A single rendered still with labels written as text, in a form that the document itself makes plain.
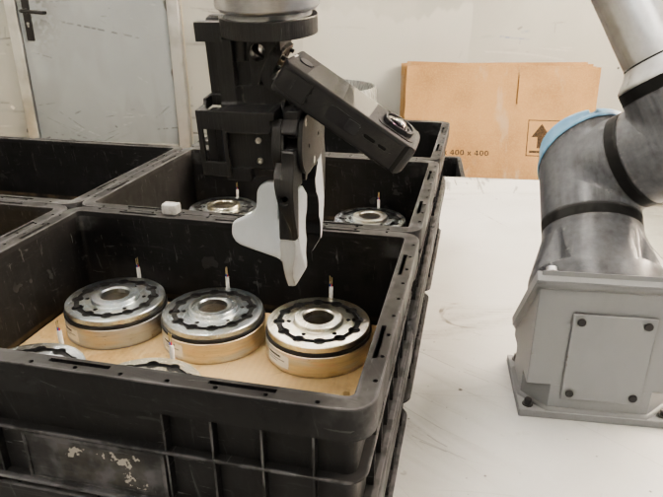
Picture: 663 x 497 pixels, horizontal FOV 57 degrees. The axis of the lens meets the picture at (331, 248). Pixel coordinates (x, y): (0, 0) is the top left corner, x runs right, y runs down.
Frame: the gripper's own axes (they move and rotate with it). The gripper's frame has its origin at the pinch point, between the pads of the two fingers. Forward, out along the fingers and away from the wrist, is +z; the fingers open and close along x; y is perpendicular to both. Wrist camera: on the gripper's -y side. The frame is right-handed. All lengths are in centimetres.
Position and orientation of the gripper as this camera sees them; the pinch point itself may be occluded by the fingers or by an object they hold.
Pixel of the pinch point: (309, 255)
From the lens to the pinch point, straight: 53.7
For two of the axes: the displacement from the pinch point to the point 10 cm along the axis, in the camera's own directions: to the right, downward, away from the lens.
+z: 0.3, 8.7, 5.0
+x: -2.2, 4.9, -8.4
